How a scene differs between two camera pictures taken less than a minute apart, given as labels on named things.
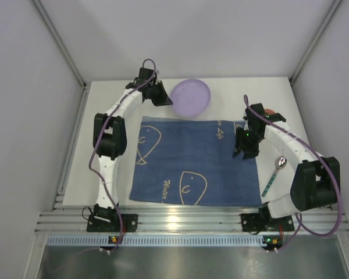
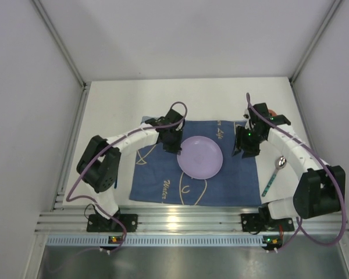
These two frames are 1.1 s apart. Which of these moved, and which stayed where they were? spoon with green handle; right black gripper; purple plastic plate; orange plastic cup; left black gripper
Moved: purple plastic plate; left black gripper
Stayed: right black gripper; orange plastic cup; spoon with green handle
